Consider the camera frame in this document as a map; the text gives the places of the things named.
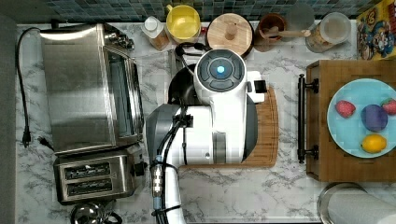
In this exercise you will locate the purple plush fruit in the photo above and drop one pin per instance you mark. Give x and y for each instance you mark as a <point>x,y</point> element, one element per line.
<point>374,118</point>

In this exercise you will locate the paper towel roll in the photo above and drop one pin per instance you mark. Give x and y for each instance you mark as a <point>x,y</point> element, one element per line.
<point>349,203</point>

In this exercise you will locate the white capped spice bottle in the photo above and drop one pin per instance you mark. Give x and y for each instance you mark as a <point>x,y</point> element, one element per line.
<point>155,32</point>

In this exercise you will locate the bamboo cutting board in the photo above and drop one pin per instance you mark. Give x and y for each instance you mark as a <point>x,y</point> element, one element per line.
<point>264,153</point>

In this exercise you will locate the wooden pestle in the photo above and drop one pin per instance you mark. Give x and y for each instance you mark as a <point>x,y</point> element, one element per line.
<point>288,33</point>

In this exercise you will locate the black canister wooden lid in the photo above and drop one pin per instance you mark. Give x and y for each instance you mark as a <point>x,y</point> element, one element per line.
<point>230,31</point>

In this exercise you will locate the plush strawberry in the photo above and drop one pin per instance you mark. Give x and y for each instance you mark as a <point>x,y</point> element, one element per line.
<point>389,105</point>
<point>345,109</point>

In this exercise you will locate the wooden tray with handle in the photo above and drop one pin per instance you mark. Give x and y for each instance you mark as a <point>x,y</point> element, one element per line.
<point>325,161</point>

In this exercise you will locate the stainless steel toaster oven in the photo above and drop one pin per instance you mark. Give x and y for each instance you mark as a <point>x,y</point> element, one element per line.
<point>92,88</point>

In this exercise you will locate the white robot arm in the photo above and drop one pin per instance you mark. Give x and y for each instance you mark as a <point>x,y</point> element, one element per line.
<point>221,129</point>

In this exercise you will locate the brown wooden mortar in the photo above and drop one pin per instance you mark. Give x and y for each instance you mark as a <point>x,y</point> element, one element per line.
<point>263,43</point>

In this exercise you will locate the yellow mug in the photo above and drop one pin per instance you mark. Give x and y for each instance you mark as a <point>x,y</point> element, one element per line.
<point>183,23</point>

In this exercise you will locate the frosted plastic cup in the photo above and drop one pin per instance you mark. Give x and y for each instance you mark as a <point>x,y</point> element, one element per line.
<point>300,18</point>

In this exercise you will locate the yellow lemon toy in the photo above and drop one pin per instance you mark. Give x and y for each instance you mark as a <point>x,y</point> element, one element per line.
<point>374,143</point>

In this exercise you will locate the black bowl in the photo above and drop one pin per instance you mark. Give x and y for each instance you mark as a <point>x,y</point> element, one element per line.
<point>182,89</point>

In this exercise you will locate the yellow cereal box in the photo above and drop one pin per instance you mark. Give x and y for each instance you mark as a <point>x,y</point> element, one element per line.
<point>376,32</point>

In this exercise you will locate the metal utensil bottom left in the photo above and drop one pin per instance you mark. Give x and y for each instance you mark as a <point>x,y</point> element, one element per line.
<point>95,213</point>

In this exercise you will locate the light blue plate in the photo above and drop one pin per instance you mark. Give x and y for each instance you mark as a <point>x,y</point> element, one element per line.
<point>349,133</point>

